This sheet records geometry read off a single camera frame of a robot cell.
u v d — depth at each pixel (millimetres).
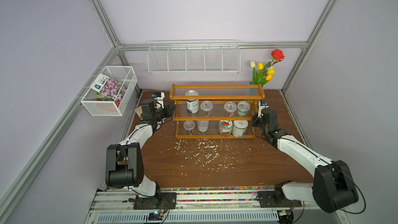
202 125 937
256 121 805
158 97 793
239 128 872
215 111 828
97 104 738
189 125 927
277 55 894
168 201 737
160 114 776
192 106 830
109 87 739
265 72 957
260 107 768
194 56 990
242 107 847
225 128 886
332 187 413
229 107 847
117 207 738
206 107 847
